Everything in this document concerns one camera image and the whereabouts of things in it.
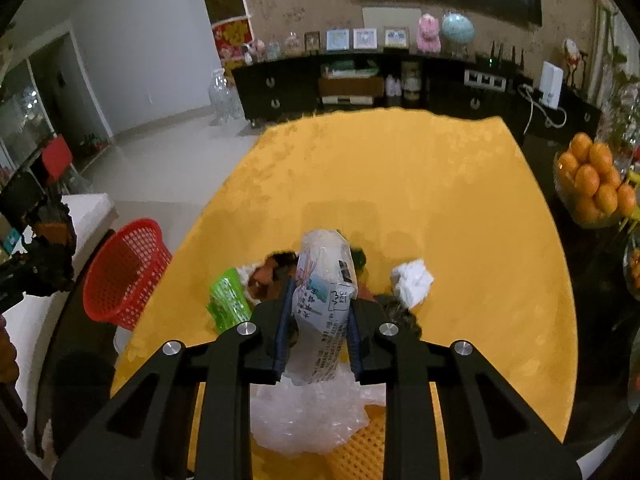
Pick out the black tv cabinet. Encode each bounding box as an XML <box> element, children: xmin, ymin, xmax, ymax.
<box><xmin>232</xmin><ymin>49</ymin><xmax>601</xmax><ymax>140</ymax></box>

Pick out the bowl of oranges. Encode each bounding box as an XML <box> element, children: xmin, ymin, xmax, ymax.
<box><xmin>553</xmin><ymin>132</ymin><xmax>639</xmax><ymax>229</ymax></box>

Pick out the black crumpled wrapper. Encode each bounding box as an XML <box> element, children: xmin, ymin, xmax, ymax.
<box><xmin>374</xmin><ymin>295</ymin><xmax>422</xmax><ymax>339</ymax></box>

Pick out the red plastic basket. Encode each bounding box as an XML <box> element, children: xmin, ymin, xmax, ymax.
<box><xmin>82</xmin><ymin>218</ymin><xmax>171</xmax><ymax>330</ymax></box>

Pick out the red chair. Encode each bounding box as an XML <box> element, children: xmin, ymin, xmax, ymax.
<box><xmin>41</xmin><ymin>136</ymin><xmax>73</xmax><ymax>184</ymax></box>

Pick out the pink plush toy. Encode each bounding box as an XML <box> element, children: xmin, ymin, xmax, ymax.
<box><xmin>416</xmin><ymin>13</ymin><xmax>442</xmax><ymax>53</ymax></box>

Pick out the yellow foam fruit net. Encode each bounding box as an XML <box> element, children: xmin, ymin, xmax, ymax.
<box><xmin>326</xmin><ymin>405</ymin><xmax>386</xmax><ymax>480</ymax></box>

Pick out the brown snack wrapper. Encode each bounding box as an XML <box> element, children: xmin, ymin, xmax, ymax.
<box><xmin>247</xmin><ymin>252</ymin><xmax>298</xmax><ymax>302</ymax></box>

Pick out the clear glass vase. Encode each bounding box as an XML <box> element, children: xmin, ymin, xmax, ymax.
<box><xmin>208</xmin><ymin>68</ymin><xmax>243</xmax><ymax>126</ymax></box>

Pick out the green snack packet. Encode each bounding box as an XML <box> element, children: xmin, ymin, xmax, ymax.
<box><xmin>207</xmin><ymin>268</ymin><xmax>252</xmax><ymax>334</ymax></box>

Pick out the yellow tablecloth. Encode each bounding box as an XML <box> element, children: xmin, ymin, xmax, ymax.
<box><xmin>109</xmin><ymin>107</ymin><xmax>580</xmax><ymax>480</ymax></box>

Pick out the printed white plastic wrapper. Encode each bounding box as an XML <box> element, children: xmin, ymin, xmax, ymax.
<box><xmin>285</xmin><ymin>230</ymin><xmax>358</xmax><ymax>386</ymax></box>

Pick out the white router box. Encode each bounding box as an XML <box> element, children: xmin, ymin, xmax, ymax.
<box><xmin>538</xmin><ymin>61</ymin><xmax>564</xmax><ymax>110</ymax></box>

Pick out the blue picture frame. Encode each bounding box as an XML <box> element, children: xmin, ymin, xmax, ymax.
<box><xmin>326</xmin><ymin>28</ymin><xmax>350</xmax><ymax>52</ymax></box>

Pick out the light blue globe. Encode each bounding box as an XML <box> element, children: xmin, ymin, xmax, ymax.
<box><xmin>442</xmin><ymin>13</ymin><xmax>475</xmax><ymax>44</ymax></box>

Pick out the landscape picture frame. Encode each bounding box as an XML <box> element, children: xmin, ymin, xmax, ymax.
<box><xmin>383</xmin><ymin>27</ymin><xmax>410</xmax><ymax>50</ymax></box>

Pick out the clear plastic bag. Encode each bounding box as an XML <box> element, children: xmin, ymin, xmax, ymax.
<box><xmin>250</xmin><ymin>363</ymin><xmax>386</xmax><ymax>456</ymax></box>

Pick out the crumpled white tissue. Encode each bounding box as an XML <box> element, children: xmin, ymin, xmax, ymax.
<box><xmin>390</xmin><ymin>259</ymin><xmax>435</xmax><ymax>310</ymax></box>

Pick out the white picture frame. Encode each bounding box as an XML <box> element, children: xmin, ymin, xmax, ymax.
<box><xmin>352</xmin><ymin>28</ymin><xmax>378</xmax><ymax>50</ymax></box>

